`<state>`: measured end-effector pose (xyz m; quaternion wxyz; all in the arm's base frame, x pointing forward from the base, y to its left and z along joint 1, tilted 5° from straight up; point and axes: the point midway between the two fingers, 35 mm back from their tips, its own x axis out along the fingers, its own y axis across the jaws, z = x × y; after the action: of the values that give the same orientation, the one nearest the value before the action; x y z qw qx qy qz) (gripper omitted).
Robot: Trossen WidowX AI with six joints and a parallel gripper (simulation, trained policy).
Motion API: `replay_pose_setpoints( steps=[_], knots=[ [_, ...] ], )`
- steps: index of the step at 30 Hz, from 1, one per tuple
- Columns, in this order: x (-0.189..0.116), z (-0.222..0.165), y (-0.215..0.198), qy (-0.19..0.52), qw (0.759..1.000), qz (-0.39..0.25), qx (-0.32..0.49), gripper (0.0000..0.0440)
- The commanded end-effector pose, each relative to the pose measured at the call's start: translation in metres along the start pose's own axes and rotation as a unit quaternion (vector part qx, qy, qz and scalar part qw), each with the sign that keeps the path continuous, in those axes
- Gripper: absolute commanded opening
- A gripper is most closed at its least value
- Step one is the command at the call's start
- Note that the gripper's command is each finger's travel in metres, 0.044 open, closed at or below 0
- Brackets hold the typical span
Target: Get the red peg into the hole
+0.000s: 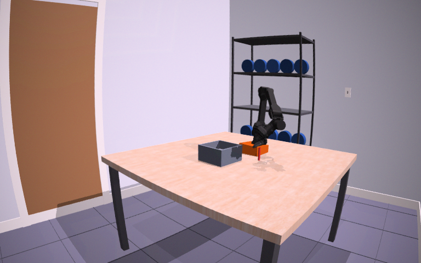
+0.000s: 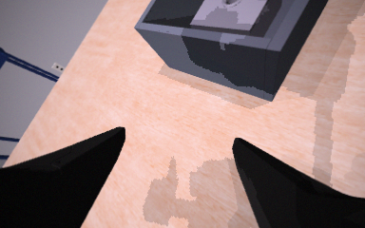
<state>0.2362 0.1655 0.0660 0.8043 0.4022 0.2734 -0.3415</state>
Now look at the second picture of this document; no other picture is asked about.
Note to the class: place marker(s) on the pale lavender square plate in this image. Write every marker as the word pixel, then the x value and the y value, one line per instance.
pixel 242 17

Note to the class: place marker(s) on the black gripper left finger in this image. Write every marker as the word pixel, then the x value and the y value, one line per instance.
pixel 58 189

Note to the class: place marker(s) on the dark grey open box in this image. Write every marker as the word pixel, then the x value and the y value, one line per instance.
pixel 252 65

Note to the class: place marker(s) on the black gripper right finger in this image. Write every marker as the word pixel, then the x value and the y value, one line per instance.
pixel 283 197

